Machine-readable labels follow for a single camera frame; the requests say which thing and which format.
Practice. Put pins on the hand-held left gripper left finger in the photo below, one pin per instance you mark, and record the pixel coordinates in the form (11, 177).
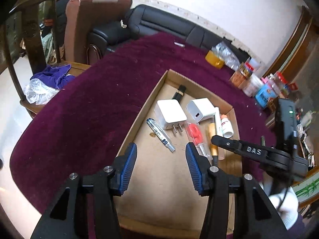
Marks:
(128, 165)

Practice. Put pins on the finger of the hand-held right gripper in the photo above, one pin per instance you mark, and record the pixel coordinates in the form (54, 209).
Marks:
(231, 145)

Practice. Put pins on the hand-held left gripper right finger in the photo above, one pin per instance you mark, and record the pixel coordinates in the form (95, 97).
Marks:
(195, 170)

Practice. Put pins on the small white bottle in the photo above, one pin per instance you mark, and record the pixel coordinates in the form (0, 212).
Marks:
(226, 127)

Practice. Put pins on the white marker pen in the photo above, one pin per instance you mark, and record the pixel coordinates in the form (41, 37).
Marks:
(217, 119)

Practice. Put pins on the clear packet with red item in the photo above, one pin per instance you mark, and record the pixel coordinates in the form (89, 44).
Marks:
(197, 134)

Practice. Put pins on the cardboard box tray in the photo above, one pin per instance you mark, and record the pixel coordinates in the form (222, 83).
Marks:
(159, 186)

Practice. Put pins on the white charger with prongs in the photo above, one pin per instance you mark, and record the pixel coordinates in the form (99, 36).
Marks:
(169, 112)

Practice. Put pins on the black gold lipstick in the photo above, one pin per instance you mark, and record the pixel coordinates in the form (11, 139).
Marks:
(178, 92)

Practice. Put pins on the person's right hand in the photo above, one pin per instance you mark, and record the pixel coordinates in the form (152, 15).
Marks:
(290, 210)

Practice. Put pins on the counter clutter pile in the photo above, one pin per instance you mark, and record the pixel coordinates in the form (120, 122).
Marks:
(306, 134)

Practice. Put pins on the yellow pen-shaped tool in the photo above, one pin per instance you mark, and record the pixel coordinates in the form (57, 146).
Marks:
(211, 134)

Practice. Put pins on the blue label clear jar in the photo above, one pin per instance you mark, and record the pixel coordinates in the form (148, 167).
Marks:
(265, 97)

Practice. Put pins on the clear pen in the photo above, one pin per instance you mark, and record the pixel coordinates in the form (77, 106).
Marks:
(159, 134)

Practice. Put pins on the white usb charger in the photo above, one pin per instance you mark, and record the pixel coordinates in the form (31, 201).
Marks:
(199, 109)

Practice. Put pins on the red lid clear jar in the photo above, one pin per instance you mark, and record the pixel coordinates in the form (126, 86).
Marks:
(280, 81)

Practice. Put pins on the white jar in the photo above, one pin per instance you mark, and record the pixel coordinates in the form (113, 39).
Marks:
(251, 87)

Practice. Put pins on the green bamboo panel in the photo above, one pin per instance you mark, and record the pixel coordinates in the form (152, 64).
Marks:
(309, 189)

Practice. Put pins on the orange jar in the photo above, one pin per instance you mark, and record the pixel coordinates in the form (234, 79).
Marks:
(239, 78)

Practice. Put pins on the yellow tape roll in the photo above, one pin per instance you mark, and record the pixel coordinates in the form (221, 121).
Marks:
(214, 59)

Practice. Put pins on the crumpled clear plastic bag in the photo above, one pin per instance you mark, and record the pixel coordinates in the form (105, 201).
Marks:
(226, 53)

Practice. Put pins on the purple cloth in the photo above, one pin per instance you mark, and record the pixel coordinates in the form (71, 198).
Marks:
(53, 77)

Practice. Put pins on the white plug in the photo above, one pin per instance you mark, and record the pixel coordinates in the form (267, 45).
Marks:
(122, 23)

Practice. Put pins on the pale green cloth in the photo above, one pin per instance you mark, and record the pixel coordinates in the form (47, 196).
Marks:
(47, 48)

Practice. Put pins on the brown armchair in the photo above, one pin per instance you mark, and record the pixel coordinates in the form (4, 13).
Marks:
(82, 29)

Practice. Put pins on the black leather sofa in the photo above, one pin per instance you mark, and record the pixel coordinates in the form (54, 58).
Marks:
(154, 22)

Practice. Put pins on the dark wooden chair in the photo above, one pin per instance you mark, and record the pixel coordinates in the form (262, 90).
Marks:
(30, 37)

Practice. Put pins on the wooden door frame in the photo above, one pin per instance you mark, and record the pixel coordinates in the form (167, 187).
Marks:
(294, 49)

